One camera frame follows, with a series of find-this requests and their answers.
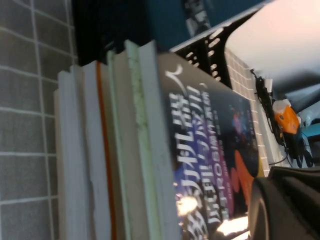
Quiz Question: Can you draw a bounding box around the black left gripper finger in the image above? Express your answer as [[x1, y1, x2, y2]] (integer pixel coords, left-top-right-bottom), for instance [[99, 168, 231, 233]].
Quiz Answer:
[[249, 166, 320, 240]]

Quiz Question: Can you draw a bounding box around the dark glossy robotics book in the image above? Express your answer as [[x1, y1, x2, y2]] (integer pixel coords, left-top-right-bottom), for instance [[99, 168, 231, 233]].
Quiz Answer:
[[138, 39, 262, 240]]

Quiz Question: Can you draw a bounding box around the pale green mechanisms book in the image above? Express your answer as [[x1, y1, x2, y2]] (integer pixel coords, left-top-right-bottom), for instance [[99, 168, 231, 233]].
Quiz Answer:
[[99, 39, 163, 240]]

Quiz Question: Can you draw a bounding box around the black perforated book stand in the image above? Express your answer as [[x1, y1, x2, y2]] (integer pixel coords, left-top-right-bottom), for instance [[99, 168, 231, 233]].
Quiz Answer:
[[72, 0, 266, 88]]

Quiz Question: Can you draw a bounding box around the orange-edged book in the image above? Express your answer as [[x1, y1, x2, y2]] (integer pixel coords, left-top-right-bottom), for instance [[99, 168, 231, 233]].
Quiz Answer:
[[81, 61, 118, 240]]

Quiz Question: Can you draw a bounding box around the plain white-paged book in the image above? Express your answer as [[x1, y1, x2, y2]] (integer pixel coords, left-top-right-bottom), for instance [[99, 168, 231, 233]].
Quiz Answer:
[[53, 65, 95, 240]]

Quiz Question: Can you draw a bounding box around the orange and white object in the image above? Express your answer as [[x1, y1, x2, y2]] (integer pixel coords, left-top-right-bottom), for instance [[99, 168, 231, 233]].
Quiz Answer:
[[271, 98, 302, 137]]

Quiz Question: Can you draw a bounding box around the gray grid tablecloth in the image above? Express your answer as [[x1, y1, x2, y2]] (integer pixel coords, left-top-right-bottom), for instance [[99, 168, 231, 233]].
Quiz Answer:
[[0, 0, 283, 240]]

